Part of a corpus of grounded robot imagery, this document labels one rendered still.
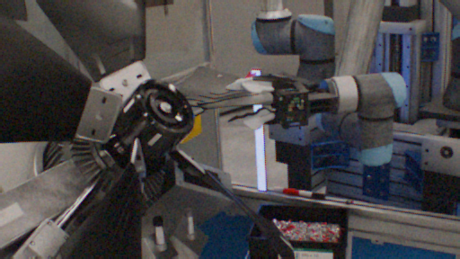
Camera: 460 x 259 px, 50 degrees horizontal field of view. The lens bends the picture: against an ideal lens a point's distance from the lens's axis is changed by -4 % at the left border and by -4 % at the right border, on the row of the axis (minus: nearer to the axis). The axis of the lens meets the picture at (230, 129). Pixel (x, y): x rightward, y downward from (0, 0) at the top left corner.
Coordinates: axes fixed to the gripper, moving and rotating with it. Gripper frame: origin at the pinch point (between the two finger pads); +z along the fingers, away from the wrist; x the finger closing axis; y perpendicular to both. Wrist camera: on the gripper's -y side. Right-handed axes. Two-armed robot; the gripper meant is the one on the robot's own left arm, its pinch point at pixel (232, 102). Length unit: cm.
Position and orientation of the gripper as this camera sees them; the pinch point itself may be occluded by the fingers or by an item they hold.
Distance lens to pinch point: 103.8
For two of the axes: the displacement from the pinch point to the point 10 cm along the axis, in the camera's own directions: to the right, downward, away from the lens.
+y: 1.4, 4.0, -9.1
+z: -9.9, 1.2, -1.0
